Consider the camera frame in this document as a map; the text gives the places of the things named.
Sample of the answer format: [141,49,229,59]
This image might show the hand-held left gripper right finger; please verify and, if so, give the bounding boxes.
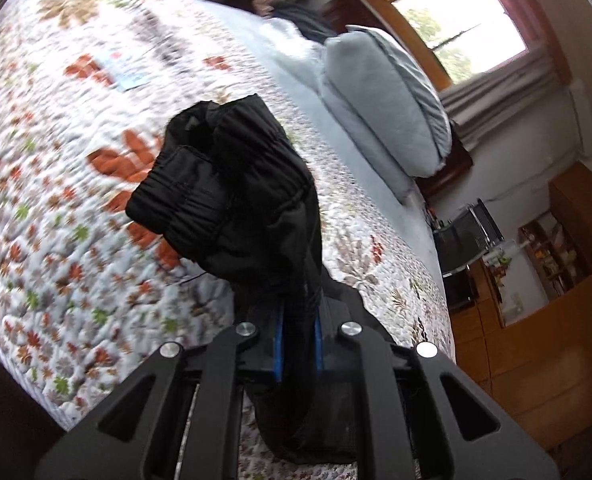
[312,301,561,480]

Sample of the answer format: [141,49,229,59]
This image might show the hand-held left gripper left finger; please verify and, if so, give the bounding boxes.
[35,310,289,480]

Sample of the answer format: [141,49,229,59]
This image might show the black pants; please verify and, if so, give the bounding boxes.
[125,94,391,466]

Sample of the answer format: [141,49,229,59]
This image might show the wooden desk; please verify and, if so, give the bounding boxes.
[448,260,526,391]

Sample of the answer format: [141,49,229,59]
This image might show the black mesh office chair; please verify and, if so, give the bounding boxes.
[433,199,504,311]

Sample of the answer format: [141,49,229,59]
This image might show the floral quilted bedspread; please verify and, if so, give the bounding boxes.
[0,0,456,480]

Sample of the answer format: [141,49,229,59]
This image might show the wooden wardrobe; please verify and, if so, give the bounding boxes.
[506,160,592,451]

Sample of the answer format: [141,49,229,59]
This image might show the light blue pillows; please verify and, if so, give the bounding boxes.
[318,27,451,201]

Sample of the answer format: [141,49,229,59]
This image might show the light blue bed sheet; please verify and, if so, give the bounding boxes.
[211,2,444,271]

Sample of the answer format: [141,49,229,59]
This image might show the grey striped curtain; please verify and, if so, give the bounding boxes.
[438,50,571,151]

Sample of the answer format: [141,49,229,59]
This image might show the small blue white card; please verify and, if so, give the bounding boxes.
[96,50,149,92]

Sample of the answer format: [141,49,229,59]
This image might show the dark wooden headboard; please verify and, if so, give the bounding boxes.
[321,0,474,198]

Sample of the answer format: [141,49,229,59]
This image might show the wooden window beside curtain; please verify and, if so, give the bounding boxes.
[361,0,571,91]

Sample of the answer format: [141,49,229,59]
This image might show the wooden wall shelf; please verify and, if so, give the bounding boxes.
[518,210,592,301]

